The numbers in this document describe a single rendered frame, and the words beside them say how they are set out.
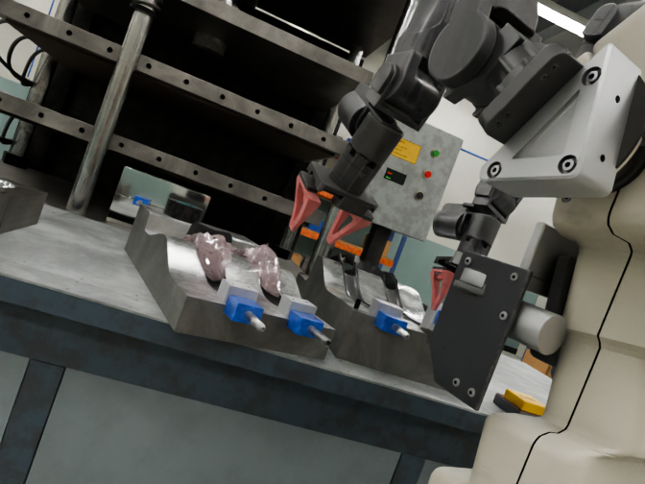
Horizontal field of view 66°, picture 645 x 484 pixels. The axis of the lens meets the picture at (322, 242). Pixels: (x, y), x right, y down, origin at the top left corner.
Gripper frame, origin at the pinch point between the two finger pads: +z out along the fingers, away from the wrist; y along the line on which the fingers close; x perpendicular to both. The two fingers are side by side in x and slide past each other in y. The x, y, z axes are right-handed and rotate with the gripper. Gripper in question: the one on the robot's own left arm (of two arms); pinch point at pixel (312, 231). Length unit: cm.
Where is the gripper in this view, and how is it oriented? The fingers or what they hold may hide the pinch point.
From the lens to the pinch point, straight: 75.1
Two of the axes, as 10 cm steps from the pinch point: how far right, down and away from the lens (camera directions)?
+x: 2.7, 6.1, -7.5
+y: -8.1, -2.8, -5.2
